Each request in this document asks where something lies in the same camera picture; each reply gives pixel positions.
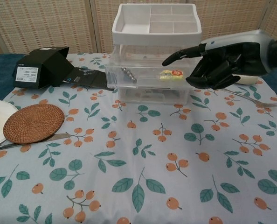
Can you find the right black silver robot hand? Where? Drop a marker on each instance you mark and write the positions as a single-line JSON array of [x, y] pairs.
[[236, 60]]

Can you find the clear plastic drawer organizer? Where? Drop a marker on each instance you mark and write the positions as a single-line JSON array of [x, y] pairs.
[[133, 36]]

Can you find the black cardboard box with flap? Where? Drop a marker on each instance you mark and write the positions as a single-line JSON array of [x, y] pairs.
[[43, 70]]

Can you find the metal fork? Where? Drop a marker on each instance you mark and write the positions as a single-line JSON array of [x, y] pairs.
[[252, 99]]

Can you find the yellow snack packet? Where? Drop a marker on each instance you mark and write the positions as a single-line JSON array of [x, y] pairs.
[[171, 75]]

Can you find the floral patterned tablecloth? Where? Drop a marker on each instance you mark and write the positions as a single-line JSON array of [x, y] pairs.
[[138, 163]]

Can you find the beige woven folding screen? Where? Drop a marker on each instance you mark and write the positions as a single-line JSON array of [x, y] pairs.
[[47, 23]]

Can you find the metal table knife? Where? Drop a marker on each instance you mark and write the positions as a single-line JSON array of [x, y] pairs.
[[57, 137]]

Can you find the brown woven rattan coaster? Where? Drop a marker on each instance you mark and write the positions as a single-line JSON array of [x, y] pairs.
[[33, 123]]

